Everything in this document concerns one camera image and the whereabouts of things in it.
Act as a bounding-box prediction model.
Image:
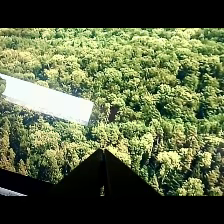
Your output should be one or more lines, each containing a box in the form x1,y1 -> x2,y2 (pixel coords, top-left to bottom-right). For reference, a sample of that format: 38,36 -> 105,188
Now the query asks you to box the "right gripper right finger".
103,148 -> 162,197

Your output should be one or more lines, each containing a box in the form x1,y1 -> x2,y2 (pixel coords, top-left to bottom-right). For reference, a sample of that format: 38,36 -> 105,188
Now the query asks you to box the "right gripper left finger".
52,148 -> 105,197

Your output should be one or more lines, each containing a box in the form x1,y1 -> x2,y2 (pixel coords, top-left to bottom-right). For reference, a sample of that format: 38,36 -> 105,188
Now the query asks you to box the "silver frame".
0,186 -> 28,197

